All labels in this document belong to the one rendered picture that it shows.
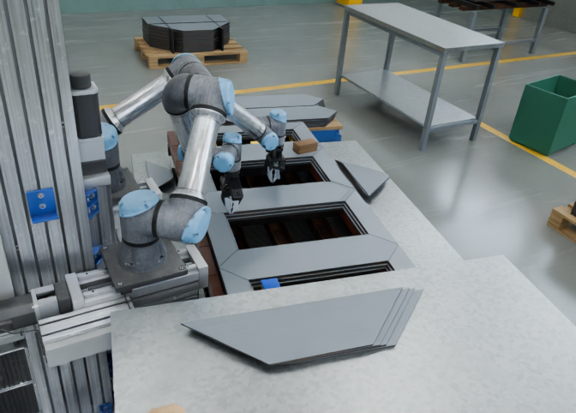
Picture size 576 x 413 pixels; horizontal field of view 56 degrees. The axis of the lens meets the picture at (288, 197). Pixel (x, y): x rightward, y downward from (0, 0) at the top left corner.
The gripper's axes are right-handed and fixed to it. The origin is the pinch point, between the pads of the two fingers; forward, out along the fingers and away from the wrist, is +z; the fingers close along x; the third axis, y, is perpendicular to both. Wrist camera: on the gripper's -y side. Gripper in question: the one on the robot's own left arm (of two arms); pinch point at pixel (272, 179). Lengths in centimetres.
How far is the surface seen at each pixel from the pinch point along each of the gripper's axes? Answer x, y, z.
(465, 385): 10, 141, -19
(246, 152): -5.2, -30.6, 0.8
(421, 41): 189, -198, -6
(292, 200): 4.4, 18.4, 0.8
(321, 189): 20.8, 12.1, 0.8
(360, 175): 51, -8, 7
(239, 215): -21.3, 23.8, 2.5
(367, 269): 19, 68, 3
